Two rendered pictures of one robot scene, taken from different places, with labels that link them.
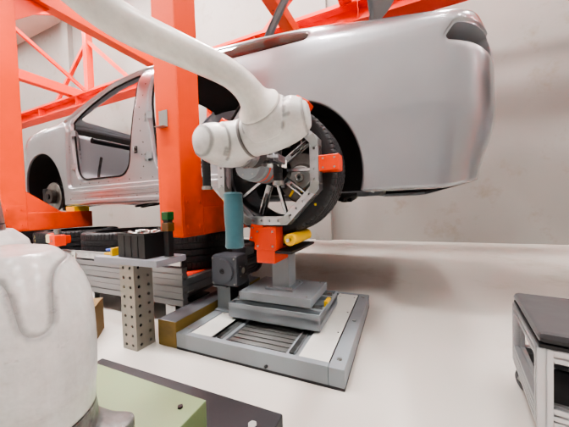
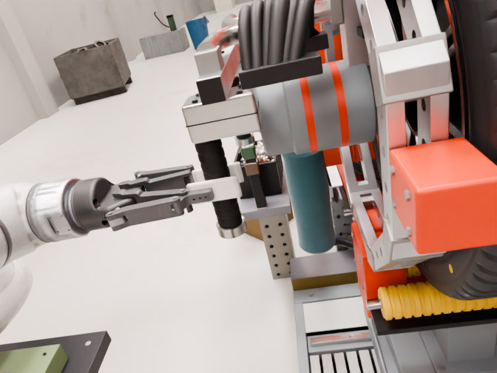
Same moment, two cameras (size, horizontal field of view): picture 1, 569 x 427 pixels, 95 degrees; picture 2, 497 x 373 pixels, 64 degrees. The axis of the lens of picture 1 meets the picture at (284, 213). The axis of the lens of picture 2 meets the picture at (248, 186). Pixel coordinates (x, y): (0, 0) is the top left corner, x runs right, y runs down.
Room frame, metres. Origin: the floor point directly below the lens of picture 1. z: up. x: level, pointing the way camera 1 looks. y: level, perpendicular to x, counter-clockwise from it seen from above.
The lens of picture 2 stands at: (0.91, -0.47, 1.07)
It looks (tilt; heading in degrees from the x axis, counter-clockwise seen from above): 27 degrees down; 76
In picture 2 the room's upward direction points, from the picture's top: 14 degrees counter-clockwise
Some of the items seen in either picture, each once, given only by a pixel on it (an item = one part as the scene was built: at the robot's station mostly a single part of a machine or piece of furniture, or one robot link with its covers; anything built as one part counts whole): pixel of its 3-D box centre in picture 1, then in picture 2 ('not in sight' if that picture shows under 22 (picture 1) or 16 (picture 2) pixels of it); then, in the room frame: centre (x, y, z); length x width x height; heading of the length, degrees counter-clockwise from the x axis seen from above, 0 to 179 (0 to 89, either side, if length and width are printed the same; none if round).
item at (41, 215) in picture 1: (58, 210); not in sight; (2.53, 2.19, 0.69); 0.52 x 0.17 x 0.35; 156
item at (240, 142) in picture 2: (206, 171); (237, 109); (1.13, 0.33, 0.83); 0.04 x 0.04 x 0.16
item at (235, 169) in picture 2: not in sight; (217, 176); (1.00, 0.04, 0.83); 0.07 x 0.01 x 0.03; 157
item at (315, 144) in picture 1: (266, 169); (364, 99); (1.28, 0.08, 0.85); 0.54 x 0.07 x 0.54; 66
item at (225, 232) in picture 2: (277, 164); (220, 184); (0.99, 0.02, 0.83); 0.04 x 0.04 x 0.16
